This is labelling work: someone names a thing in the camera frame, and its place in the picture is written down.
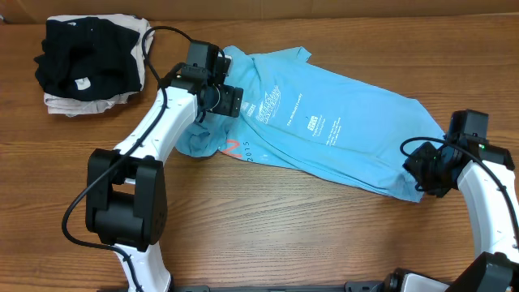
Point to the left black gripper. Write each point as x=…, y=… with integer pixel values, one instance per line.
x=229, y=100

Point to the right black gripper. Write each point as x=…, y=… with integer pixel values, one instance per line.
x=413, y=165

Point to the light blue t-shirt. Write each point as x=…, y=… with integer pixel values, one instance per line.
x=298, y=116

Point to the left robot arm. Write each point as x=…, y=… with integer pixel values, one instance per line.
x=126, y=201

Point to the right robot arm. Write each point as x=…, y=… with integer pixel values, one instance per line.
x=484, y=175

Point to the black folded garment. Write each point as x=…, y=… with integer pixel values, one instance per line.
x=88, y=59

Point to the beige folded garment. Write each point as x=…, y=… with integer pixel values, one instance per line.
x=72, y=107

